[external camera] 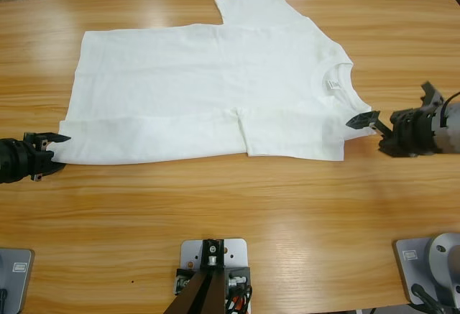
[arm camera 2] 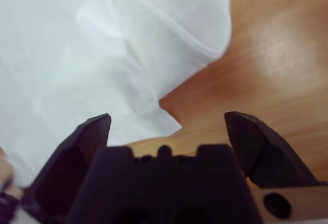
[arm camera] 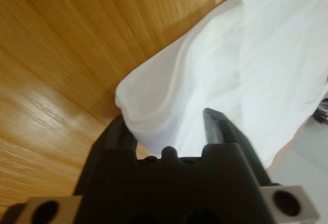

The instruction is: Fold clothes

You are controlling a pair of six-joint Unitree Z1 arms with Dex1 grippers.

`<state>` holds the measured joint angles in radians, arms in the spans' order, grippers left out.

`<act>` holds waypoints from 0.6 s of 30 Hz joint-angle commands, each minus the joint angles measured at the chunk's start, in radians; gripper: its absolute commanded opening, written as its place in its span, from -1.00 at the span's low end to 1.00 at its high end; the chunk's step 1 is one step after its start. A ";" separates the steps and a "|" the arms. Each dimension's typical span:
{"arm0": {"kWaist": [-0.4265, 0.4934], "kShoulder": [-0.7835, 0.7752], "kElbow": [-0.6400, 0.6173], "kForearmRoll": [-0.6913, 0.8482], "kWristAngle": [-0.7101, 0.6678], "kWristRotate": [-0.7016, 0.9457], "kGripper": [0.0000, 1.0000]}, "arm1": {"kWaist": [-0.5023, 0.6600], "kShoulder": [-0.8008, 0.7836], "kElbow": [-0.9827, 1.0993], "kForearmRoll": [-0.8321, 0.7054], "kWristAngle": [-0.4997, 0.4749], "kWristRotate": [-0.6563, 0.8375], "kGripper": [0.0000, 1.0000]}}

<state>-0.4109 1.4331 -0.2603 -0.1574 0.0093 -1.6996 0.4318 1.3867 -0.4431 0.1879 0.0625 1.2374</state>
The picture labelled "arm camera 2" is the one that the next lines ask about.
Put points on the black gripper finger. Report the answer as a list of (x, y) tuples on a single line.
[(66, 157), (269, 157)]

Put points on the white Unitree t-shirt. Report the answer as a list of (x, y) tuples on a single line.
[(77, 55)]

